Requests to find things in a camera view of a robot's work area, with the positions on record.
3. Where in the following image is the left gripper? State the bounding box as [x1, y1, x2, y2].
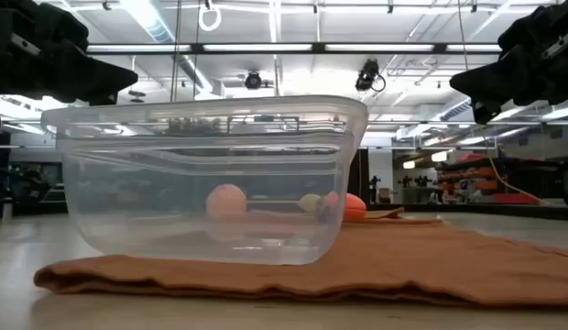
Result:
[0, 0, 139, 107]

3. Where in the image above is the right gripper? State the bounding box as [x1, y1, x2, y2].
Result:
[449, 0, 568, 126]

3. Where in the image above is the clear plastic tupperware container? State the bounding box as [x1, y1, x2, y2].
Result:
[40, 94, 370, 267]

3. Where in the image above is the large orange-pink toy peach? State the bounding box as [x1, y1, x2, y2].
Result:
[205, 183, 248, 220]

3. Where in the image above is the orange toy carrot green top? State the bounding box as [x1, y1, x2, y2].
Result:
[316, 191, 368, 224]

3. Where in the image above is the yellow toy lemon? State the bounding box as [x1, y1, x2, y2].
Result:
[298, 192, 322, 214]

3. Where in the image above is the shelf with orange bins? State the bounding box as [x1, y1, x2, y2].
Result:
[437, 153, 568, 205]

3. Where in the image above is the black room pillar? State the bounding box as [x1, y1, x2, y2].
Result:
[348, 147, 371, 205]

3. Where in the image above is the brown cloth mat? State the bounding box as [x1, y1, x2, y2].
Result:
[33, 206, 568, 308]

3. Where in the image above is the yellow hanging cable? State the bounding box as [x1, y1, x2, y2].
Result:
[479, 126, 553, 207]

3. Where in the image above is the white hanging cable loop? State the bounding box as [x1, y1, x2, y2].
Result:
[197, 3, 223, 33]

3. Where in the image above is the black ceiling camera with cable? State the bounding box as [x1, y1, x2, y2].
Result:
[355, 58, 388, 93]

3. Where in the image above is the round black ceiling camera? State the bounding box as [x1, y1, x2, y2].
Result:
[244, 70, 264, 91]

